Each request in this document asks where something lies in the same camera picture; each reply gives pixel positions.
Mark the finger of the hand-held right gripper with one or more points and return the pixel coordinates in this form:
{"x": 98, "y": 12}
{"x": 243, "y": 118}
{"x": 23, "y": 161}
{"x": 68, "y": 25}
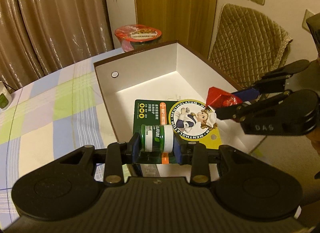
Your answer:
{"x": 250, "y": 92}
{"x": 250, "y": 111}

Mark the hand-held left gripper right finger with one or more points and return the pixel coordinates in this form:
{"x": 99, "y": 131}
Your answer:
{"x": 178, "y": 149}

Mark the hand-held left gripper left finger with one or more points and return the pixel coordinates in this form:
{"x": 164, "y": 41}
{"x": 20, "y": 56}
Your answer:
{"x": 135, "y": 147}

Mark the red snack packet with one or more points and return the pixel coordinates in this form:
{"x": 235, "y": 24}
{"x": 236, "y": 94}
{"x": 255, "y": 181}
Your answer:
{"x": 220, "y": 99}

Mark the green lip balm card pack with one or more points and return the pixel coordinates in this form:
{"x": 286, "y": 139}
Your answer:
{"x": 150, "y": 112}

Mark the brown cardboard box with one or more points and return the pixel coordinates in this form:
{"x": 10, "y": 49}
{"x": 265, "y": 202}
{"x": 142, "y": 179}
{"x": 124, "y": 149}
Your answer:
{"x": 150, "y": 72}

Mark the desktop with checked tablecloth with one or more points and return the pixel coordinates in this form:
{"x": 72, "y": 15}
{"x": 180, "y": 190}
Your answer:
{"x": 50, "y": 122}

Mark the chair with quilted cover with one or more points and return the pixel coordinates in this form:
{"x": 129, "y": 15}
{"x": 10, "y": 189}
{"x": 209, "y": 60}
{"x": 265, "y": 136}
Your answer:
{"x": 247, "y": 42}

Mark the red instant noodle cup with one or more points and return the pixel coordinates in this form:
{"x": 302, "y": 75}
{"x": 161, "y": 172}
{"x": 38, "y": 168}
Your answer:
{"x": 137, "y": 35}

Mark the wooden door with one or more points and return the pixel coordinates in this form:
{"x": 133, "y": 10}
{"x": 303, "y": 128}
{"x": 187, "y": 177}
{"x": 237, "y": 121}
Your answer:
{"x": 175, "y": 7}

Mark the white jar with green label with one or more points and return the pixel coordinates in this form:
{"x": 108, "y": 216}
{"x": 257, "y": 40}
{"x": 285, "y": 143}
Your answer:
{"x": 4, "y": 97}

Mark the beige curtains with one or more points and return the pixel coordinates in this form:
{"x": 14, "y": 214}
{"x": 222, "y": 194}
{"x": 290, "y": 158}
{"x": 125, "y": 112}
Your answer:
{"x": 50, "y": 17}

